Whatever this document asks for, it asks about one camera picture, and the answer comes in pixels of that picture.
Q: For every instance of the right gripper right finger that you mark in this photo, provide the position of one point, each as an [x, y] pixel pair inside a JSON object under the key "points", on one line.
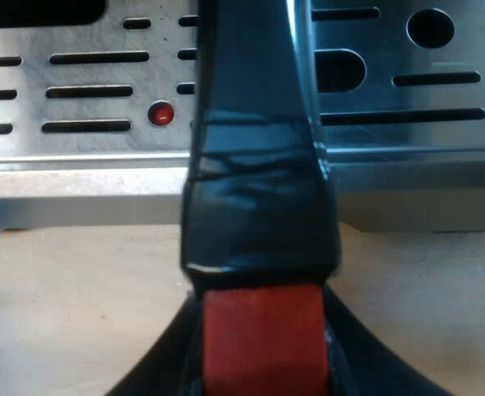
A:
{"points": [[343, 354]]}

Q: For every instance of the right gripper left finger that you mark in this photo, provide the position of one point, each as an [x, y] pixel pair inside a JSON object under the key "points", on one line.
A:
{"points": [[172, 359]]}

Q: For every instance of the steel espresso machine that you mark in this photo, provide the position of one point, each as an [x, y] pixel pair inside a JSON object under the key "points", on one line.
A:
{"points": [[391, 136]]}

